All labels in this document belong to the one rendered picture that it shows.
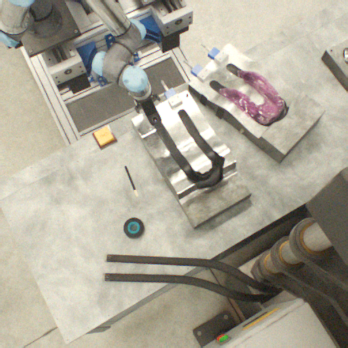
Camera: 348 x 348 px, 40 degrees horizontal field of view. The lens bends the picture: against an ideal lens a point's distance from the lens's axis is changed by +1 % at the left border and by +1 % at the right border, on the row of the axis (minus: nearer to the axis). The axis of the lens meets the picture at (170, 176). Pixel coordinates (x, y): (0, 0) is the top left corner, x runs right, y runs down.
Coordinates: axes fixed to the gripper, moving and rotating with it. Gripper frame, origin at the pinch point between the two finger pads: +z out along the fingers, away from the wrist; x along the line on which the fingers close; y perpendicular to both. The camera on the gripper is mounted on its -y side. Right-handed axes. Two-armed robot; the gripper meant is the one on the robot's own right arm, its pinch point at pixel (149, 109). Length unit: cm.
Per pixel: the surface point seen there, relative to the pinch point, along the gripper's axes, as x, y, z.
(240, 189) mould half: -14.0, -45.0, 4.1
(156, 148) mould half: 5.7, -14.1, 3.3
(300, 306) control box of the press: -5, -78, -64
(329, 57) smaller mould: -76, -16, 17
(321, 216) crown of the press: -13, -59, -99
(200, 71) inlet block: -26.6, 6.5, 12.3
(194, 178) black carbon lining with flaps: -1.1, -32.3, 1.2
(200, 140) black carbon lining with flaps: -10.9, -20.0, 5.0
